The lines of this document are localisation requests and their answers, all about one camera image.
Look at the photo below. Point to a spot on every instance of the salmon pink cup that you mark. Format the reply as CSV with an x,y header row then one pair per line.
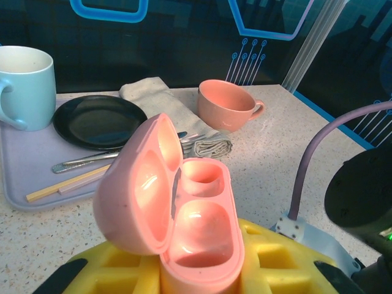
x,y
226,107

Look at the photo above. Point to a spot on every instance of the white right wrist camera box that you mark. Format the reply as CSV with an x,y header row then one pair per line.
x,y
318,242

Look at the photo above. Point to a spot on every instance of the beige chopstick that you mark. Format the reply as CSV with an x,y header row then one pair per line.
x,y
61,185

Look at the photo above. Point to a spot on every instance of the beige folded cloth napkin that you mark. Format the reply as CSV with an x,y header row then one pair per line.
x,y
165,104

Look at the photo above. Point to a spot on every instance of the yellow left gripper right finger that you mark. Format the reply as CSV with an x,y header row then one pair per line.
x,y
275,269

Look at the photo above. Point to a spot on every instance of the lavender plastic tray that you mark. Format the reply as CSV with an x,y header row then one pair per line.
x,y
30,171

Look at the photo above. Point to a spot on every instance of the pale pink chopstick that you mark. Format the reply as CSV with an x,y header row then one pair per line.
x,y
79,183

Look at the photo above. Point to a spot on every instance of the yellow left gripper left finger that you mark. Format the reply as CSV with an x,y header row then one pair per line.
x,y
122,272

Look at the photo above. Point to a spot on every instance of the light blue mug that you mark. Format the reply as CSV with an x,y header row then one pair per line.
x,y
30,92

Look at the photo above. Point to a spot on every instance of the black round plate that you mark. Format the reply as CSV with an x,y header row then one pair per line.
x,y
98,122

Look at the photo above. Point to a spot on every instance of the pink earbud charging case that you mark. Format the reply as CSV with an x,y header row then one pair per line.
x,y
199,232

